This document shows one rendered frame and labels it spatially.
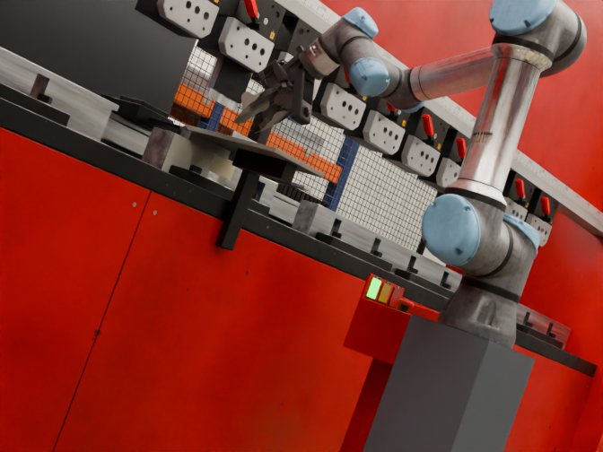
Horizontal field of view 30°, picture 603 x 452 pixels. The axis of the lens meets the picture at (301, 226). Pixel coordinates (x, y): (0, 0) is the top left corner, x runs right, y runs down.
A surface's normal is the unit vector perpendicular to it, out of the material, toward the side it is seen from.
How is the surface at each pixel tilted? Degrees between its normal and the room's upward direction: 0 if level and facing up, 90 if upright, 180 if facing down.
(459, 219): 98
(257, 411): 90
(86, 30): 90
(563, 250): 90
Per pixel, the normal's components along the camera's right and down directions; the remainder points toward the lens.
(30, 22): 0.75, 0.23
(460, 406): -0.61, -0.28
